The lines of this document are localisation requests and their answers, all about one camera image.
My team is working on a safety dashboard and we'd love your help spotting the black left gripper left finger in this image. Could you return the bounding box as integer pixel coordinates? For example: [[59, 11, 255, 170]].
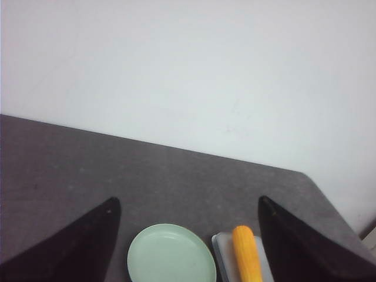
[[1, 197, 122, 281]]

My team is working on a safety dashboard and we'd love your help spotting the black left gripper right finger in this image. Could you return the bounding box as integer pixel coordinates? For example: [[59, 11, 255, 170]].
[[258, 196, 375, 281]]

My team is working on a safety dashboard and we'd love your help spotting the yellow corn cob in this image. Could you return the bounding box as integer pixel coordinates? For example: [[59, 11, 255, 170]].
[[232, 225, 263, 282]]

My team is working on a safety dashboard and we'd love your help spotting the silver digital kitchen scale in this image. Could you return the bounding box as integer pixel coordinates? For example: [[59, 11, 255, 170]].
[[211, 232, 274, 282]]

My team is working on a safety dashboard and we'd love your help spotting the green round plate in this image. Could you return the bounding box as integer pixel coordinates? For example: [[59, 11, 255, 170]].
[[127, 223, 217, 281]]

